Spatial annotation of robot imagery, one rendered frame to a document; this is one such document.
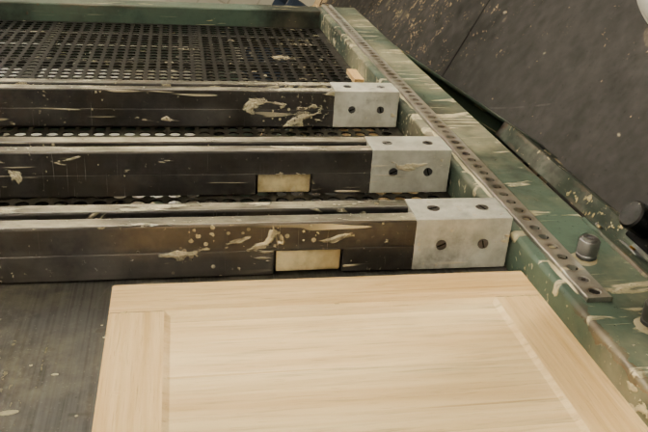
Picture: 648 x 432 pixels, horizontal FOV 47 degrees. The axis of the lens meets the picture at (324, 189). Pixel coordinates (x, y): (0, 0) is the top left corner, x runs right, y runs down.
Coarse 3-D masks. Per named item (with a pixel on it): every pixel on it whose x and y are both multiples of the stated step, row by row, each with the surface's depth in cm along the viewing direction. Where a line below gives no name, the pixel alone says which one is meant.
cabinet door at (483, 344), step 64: (128, 320) 78; (192, 320) 79; (256, 320) 80; (320, 320) 80; (384, 320) 81; (448, 320) 82; (512, 320) 82; (128, 384) 69; (192, 384) 70; (256, 384) 70; (320, 384) 71; (384, 384) 71; (448, 384) 72; (512, 384) 73; (576, 384) 73
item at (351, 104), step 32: (0, 96) 129; (32, 96) 130; (64, 96) 131; (96, 96) 132; (128, 96) 133; (160, 96) 134; (192, 96) 135; (224, 96) 136; (256, 96) 137; (288, 96) 138; (320, 96) 139; (352, 96) 140; (384, 96) 141
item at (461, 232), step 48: (0, 240) 83; (48, 240) 84; (96, 240) 85; (144, 240) 86; (192, 240) 88; (240, 240) 89; (288, 240) 90; (336, 240) 91; (384, 240) 92; (432, 240) 93; (480, 240) 94
